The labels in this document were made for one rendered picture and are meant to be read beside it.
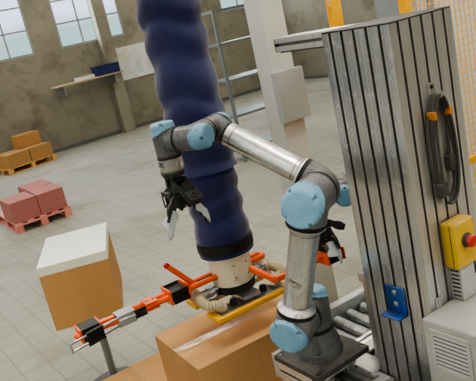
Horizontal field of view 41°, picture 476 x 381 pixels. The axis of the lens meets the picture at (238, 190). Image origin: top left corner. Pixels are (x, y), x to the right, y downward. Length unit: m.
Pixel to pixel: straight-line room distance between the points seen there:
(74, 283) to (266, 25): 1.84
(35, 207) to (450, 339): 7.64
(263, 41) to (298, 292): 2.17
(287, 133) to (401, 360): 2.03
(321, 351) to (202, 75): 1.02
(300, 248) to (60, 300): 2.28
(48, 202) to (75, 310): 5.26
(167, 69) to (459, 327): 1.27
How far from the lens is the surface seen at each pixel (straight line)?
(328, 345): 2.06
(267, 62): 3.75
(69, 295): 3.81
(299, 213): 1.69
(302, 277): 1.81
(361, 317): 3.33
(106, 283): 3.78
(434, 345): 1.85
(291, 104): 3.74
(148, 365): 3.36
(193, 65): 2.25
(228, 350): 2.45
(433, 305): 1.87
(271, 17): 3.75
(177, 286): 2.45
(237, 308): 2.44
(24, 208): 8.94
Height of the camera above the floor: 2.12
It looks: 15 degrees down
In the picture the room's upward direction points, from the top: 13 degrees counter-clockwise
